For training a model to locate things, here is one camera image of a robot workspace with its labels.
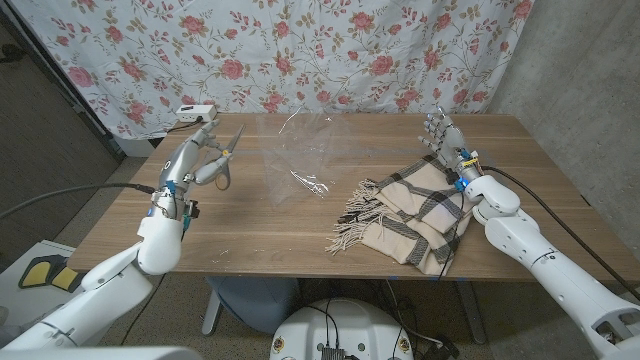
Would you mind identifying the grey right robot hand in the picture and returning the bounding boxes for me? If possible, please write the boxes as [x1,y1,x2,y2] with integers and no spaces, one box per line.
[418,105,485,184]

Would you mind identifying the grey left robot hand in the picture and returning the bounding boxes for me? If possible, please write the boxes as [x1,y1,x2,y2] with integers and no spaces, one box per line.
[149,118,232,221]

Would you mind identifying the yellow grey handled scissors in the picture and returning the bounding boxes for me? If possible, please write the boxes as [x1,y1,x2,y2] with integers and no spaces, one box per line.
[202,123,247,192]

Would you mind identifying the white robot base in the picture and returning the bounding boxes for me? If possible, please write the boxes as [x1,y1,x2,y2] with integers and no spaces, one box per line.
[268,297,415,360]

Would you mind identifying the beige plaid fringed scarf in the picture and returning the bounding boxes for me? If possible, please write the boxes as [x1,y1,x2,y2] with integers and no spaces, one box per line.
[324,153,481,276]

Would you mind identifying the white power strip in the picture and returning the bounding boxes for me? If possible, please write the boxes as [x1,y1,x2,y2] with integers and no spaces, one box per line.
[174,103,219,124]

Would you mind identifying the clear plastic bag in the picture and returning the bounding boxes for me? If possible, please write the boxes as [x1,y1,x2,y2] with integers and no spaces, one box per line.
[257,107,361,209]

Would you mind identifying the grey chair under table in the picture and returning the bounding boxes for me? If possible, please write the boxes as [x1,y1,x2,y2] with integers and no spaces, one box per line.
[202,276,301,335]

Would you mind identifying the floral print backdrop curtain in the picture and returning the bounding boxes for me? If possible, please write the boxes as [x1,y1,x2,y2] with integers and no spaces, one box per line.
[9,0,536,141]

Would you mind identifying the yellow black floor object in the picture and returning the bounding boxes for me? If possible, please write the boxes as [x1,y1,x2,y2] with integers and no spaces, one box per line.
[18,253,89,294]

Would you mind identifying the grey metal table leg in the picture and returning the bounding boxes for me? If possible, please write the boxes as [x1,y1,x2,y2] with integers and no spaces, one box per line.
[454,279,489,345]

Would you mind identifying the white floor panel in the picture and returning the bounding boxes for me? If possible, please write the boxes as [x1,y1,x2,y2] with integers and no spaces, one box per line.
[0,239,146,346]

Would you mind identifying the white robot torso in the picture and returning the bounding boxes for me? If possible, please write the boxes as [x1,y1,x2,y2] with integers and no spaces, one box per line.
[0,345,204,360]

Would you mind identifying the black power adapter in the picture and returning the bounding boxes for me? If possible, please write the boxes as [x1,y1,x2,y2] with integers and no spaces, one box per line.
[423,335,460,360]

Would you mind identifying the black power strip cord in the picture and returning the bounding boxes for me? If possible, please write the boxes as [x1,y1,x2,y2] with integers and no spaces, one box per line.
[167,117,204,134]

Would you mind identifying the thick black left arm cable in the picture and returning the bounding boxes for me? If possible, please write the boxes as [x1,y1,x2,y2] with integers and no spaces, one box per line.
[0,182,157,221]

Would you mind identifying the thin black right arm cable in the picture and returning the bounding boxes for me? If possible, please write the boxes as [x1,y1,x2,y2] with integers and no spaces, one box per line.
[437,189,466,280]

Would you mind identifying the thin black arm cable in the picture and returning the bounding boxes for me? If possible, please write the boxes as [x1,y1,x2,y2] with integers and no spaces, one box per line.
[119,272,166,347]
[437,189,466,280]

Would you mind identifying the black backdrop frame pole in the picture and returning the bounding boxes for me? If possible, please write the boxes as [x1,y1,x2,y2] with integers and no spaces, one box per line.
[0,0,126,162]

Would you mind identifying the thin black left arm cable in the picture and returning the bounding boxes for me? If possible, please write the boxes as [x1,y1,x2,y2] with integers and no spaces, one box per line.
[119,272,166,347]

